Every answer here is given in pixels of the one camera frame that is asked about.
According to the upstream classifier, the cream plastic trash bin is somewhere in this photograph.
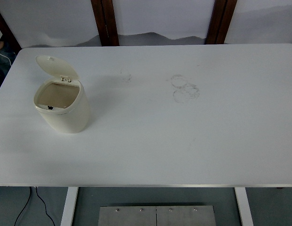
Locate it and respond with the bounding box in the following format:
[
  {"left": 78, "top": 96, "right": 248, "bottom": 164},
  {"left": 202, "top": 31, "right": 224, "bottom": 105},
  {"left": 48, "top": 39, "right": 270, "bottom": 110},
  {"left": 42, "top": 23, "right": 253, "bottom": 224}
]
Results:
[{"left": 33, "top": 54, "right": 91, "bottom": 134}]

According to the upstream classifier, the grey metal plate with screws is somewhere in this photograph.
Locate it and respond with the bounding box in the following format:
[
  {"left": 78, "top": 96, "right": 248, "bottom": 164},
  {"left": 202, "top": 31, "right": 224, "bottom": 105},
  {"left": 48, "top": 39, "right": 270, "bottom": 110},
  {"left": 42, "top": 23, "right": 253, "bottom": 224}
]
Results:
[{"left": 98, "top": 205, "right": 215, "bottom": 226}]

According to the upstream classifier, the white table leg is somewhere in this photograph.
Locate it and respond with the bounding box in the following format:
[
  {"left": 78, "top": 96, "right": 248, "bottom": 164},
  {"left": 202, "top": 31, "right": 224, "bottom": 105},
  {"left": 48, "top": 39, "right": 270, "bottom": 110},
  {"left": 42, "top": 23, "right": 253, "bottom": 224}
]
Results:
[
  {"left": 235, "top": 187, "right": 254, "bottom": 226},
  {"left": 60, "top": 187, "right": 79, "bottom": 226}
]

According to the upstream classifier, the brown wooden screen frame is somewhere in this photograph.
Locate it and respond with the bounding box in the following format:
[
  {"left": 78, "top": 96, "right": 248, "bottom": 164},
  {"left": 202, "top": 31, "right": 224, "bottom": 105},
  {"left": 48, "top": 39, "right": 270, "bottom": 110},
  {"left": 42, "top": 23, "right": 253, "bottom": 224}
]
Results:
[
  {"left": 90, "top": 0, "right": 120, "bottom": 47},
  {"left": 205, "top": 0, "right": 238, "bottom": 45},
  {"left": 0, "top": 6, "right": 22, "bottom": 53}
]

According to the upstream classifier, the black floor cable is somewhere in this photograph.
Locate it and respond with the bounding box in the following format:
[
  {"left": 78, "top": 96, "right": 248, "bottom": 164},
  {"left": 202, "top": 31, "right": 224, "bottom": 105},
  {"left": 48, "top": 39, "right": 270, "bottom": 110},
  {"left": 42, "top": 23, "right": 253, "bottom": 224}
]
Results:
[
  {"left": 35, "top": 187, "right": 55, "bottom": 226},
  {"left": 14, "top": 187, "right": 32, "bottom": 226}
]

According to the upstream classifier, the thin white cable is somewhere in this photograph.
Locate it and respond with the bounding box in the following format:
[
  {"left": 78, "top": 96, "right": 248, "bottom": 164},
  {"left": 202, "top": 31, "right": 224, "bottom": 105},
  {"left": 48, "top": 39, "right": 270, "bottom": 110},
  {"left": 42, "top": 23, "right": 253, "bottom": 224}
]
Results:
[{"left": 0, "top": 48, "right": 13, "bottom": 66}]

